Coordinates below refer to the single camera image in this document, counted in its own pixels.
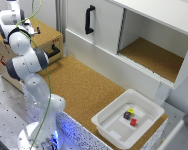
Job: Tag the white plastic box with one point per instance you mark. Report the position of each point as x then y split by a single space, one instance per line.
117 128

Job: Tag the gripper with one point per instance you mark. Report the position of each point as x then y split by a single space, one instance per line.
30 29

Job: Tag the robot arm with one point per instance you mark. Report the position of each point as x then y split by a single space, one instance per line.
27 64

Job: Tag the pink block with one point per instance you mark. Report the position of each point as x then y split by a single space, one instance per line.
133 122

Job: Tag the white sliding door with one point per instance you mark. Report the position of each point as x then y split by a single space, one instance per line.
105 23

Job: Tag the yellow block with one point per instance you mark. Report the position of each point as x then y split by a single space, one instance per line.
130 110

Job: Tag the white cabinet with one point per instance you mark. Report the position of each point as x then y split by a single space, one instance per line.
150 20

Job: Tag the purple block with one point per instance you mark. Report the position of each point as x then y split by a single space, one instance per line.
127 115

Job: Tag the wooden drawer box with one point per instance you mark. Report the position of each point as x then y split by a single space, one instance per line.
48 36

